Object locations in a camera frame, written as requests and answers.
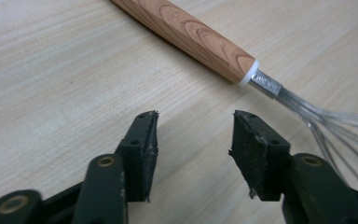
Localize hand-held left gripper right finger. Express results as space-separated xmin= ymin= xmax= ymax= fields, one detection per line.
xmin=228 ymin=109 xmax=292 ymax=202

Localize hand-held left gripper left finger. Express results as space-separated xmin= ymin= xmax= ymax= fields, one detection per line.
xmin=115 ymin=109 xmax=160 ymax=203

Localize wooden handled wire whisk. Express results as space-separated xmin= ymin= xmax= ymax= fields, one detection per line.
xmin=110 ymin=0 xmax=358 ymax=197

